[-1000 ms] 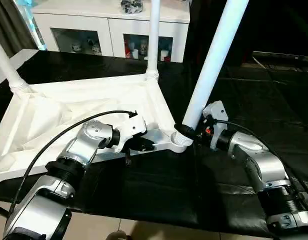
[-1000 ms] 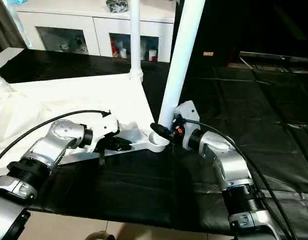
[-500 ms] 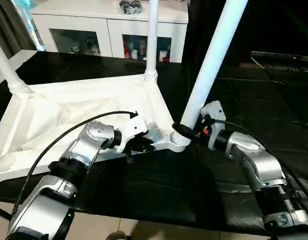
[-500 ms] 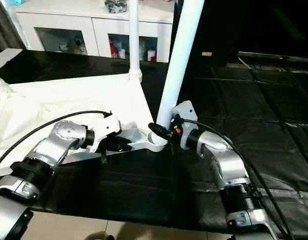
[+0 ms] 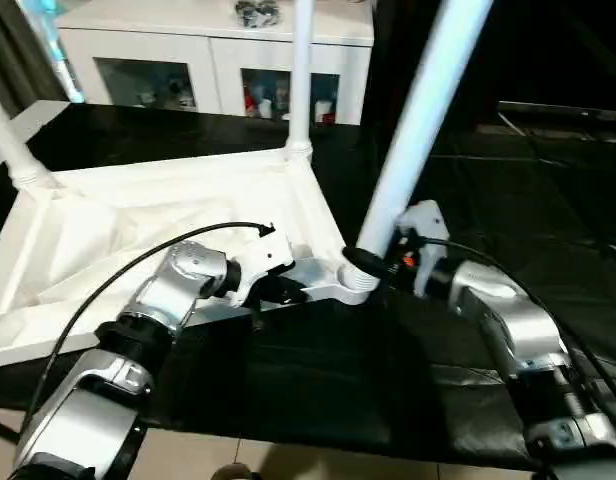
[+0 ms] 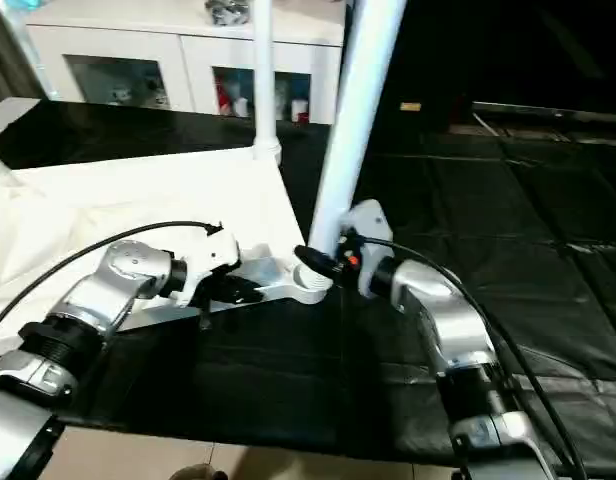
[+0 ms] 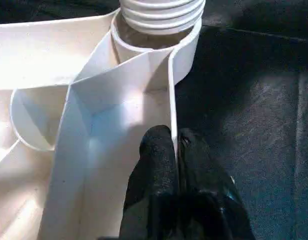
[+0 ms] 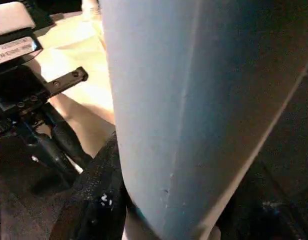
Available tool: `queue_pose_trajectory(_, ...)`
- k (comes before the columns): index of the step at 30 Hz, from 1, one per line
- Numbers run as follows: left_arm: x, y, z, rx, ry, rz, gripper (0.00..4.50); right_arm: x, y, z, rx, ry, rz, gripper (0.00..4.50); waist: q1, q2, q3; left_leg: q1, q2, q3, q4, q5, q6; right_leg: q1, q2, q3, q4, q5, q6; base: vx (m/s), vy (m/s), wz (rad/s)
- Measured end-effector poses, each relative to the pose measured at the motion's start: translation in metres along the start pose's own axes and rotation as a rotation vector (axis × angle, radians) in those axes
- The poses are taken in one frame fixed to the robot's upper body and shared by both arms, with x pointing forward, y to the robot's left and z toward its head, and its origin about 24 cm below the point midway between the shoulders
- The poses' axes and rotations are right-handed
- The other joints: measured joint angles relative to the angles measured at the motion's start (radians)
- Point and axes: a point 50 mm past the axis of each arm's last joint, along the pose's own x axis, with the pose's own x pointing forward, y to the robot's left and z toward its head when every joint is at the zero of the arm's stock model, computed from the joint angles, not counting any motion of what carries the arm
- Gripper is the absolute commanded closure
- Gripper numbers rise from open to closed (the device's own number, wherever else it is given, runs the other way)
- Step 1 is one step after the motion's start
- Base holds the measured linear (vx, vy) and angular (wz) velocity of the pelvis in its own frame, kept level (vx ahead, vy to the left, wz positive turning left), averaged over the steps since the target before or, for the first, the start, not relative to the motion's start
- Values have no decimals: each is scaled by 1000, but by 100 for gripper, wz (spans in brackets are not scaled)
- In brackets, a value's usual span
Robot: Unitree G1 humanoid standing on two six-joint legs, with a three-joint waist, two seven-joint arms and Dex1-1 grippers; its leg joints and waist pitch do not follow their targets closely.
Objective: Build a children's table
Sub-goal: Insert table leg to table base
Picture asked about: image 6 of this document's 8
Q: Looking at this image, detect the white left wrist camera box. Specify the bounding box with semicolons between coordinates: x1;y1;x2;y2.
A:
168;230;240;307

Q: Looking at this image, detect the dark left robot foot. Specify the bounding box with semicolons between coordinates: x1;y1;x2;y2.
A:
173;464;227;480

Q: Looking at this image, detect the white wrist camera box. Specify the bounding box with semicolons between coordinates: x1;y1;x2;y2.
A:
340;200;393;263
168;230;240;307

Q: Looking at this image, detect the crumpled silver object on cabinet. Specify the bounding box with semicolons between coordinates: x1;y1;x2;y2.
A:
206;0;252;27

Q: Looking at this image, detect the white plastic table top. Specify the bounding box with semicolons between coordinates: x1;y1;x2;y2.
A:
0;148;334;356

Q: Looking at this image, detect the black work mat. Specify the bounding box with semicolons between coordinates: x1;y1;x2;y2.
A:
0;98;616;476

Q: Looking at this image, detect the dark grey curtain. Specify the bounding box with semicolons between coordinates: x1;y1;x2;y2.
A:
0;0;39;101

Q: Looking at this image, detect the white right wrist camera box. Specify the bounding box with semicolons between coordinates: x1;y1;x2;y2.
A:
340;200;393;263

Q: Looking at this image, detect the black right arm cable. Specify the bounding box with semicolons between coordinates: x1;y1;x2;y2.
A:
356;236;589;480

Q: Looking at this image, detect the black metal bar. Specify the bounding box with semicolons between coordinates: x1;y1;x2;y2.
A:
473;100;616;123

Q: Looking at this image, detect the white glass-door cabinet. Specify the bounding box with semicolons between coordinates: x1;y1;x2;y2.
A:
23;0;347;126

